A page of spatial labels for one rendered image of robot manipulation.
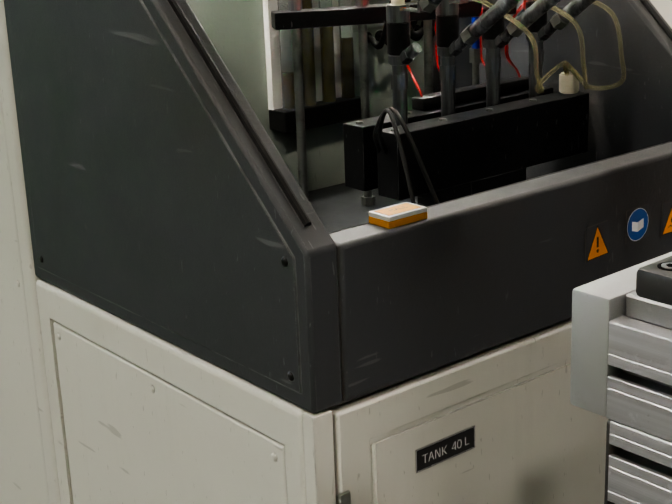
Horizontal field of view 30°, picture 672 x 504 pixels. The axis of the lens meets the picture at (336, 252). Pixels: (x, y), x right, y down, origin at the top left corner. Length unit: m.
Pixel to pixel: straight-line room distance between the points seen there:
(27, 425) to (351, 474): 0.68
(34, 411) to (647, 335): 1.07
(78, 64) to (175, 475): 0.47
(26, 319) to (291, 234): 0.64
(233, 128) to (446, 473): 0.43
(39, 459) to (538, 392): 0.73
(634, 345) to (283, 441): 0.47
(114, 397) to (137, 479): 0.10
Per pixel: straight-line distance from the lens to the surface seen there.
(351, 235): 1.18
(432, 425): 1.29
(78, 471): 1.69
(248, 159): 1.17
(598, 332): 0.89
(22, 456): 1.85
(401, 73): 1.51
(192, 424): 1.38
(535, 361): 1.38
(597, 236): 1.41
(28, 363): 1.74
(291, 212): 1.15
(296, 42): 1.66
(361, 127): 1.50
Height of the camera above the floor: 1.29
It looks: 17 degrees down
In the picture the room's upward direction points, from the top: 2 degrees counter-clockwise
